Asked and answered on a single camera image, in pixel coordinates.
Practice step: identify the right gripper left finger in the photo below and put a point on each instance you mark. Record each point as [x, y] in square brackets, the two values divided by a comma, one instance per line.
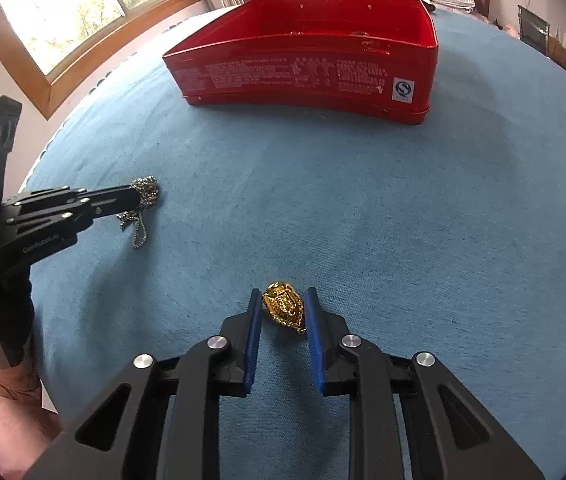
[160, 419]

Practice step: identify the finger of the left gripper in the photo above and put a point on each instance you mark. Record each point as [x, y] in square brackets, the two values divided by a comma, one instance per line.
[44, 199]
[64, 222]

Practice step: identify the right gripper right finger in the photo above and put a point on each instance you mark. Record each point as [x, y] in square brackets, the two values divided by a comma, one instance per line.
[408, 418]

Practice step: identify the gold pendant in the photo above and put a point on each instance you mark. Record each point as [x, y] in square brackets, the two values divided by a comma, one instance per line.
[285, 306]

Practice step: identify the pink sleeve forearm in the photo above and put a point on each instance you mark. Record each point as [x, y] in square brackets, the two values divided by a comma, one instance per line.
[26, 427]

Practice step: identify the wooden framed window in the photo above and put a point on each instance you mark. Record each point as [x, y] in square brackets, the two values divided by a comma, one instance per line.
[49, 47]

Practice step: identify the blue bed blanket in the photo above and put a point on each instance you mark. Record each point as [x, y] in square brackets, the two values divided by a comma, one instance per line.
[448, 237]

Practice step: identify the black office chair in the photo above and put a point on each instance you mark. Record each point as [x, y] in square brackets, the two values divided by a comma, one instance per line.
[534, 30]

